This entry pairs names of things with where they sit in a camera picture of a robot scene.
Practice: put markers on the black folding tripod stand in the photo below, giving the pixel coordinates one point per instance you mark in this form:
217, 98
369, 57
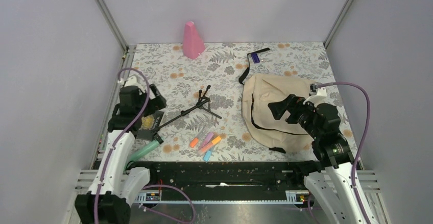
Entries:
203, 103

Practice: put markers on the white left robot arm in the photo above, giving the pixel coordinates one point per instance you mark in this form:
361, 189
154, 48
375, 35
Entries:
108, 200

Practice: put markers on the orange yellow highlighter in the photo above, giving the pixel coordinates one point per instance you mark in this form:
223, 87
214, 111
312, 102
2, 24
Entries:
209, 145

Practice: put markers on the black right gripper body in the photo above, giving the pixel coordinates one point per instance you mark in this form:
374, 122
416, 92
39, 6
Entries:
301, 113

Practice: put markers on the purple eraser block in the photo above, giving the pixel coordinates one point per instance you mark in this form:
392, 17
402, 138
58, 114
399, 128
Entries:
255, 58

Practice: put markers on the cream canvas backpack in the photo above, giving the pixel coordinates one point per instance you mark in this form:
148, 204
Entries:
261, 89

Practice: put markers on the light blue highlighter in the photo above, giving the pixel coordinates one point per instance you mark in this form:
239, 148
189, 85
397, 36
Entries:
207, 156

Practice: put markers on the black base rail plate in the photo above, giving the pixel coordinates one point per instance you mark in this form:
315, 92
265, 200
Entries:
238, 181

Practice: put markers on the floral patterned table mat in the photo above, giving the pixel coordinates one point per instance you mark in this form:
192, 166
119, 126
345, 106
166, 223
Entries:
179, 80

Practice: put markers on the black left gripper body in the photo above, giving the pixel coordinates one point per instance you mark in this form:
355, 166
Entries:
155, 103

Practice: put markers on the pink highlighter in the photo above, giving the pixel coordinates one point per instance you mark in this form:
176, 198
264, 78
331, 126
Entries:
207, 139

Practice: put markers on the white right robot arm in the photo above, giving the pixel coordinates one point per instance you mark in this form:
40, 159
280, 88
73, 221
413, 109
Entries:
332, 179

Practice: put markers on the pink cone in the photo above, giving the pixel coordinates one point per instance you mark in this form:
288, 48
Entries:
193, 45

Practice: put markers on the black notebook gold emblem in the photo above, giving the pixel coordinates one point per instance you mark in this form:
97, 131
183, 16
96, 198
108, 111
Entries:
149, 124

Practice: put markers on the mint green tube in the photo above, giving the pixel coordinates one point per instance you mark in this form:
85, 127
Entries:
135, 156

